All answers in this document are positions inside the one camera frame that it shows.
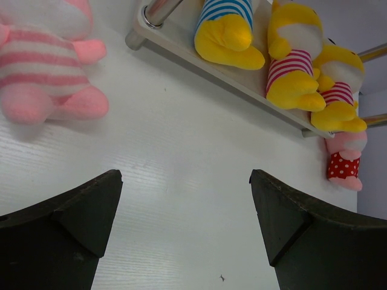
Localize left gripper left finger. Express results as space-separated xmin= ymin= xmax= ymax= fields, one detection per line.
xmin=1 ymin=170 xmax=123 ymax=289

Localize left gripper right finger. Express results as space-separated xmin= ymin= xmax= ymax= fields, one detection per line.
xmin=250 ymin=170 xmax=386 ymax=289

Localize pink toy red polka-dot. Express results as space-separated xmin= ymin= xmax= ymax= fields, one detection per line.
xmin=325 ymin=131 xmax=368 ymax=192

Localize yellow toy pink stripes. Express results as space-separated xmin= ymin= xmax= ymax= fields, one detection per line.
xmin=310 ymin=44 xmax=367 ymax=133
xmin=266 ymin=1 xmax=326 ymax=112

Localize yellow toy blue stripes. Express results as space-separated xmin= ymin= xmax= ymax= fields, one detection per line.
xmin=193 ymin=0 xmax=265 ymax=70

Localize white two-tier shelf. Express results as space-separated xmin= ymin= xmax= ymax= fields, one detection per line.
xmin=125 ymin=0 xmax=387 ymax=140

